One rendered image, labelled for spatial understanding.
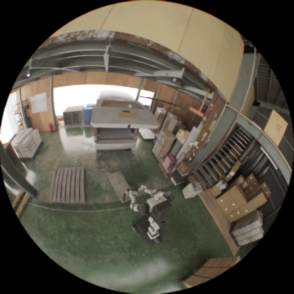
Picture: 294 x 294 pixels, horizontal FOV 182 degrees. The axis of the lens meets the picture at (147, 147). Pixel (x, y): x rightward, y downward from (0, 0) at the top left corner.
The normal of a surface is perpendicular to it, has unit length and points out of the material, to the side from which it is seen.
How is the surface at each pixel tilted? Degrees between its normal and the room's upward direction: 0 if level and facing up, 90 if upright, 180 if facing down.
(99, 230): 0
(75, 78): 90
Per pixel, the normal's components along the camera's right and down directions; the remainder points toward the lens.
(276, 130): -0.88, 0.06
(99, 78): 0.37, 0.65
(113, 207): 0.26, -0.76
